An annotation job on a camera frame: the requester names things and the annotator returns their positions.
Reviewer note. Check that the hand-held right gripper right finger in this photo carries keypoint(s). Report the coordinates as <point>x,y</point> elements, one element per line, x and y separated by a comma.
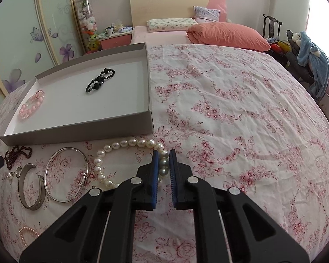
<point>173,180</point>

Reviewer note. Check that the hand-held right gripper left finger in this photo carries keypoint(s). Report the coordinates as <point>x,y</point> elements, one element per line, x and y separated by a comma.
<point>155,175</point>

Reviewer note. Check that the pearl stud earring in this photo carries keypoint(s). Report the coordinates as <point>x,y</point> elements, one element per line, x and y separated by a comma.
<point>10,175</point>

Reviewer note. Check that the wide silver cuff bangle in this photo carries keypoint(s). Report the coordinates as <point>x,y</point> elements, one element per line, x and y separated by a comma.
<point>42,194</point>

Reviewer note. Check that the thin silver bangle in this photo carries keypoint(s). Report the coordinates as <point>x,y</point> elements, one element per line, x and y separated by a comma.
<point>83,183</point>

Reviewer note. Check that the grey cardboard tray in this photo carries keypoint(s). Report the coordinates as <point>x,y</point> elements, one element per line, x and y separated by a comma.
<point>71,101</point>

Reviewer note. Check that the pink floral bedsheet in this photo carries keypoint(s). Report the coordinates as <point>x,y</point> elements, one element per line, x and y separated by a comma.
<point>222,115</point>

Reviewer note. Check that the floral sliding wardrobe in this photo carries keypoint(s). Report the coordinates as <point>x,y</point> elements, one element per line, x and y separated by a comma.
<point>22,33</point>

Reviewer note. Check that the pink mattress sheet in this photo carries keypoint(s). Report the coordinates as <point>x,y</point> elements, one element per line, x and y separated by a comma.
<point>159,37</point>

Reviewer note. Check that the pink white nightstand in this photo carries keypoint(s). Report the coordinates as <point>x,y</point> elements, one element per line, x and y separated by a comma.
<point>115,42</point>

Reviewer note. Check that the yellow green plush toy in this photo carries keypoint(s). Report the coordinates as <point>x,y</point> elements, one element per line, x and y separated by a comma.
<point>91,42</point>

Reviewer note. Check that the floral white pillow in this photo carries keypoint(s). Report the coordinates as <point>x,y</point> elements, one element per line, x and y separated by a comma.
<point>170,24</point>

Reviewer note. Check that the white mug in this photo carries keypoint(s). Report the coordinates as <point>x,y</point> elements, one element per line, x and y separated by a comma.
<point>109,31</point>

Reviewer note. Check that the coral pink pillow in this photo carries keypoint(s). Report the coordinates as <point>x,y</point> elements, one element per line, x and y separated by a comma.
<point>230,34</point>

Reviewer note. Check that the grey chair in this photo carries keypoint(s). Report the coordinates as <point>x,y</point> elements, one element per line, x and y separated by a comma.
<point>298,71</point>

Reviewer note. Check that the lilac patterned pillow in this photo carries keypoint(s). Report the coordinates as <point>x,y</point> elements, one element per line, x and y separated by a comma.
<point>205,13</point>

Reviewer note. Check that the beige pink headboard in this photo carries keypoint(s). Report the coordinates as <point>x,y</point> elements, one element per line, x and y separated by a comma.
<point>167,5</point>

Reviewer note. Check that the cardboard box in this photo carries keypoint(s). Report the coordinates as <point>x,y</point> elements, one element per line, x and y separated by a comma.
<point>325,104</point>

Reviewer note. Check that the clear plush toy tube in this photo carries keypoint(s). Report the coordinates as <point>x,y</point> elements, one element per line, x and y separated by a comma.
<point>87,16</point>

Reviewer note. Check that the red yellow toy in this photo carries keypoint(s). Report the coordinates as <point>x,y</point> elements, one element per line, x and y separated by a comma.
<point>279,46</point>

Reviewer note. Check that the blue stuffed toy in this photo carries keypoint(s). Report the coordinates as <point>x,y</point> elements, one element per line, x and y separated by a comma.
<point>315,60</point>

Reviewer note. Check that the dark wooden chair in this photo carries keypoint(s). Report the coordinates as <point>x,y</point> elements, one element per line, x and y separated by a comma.
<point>271,20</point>

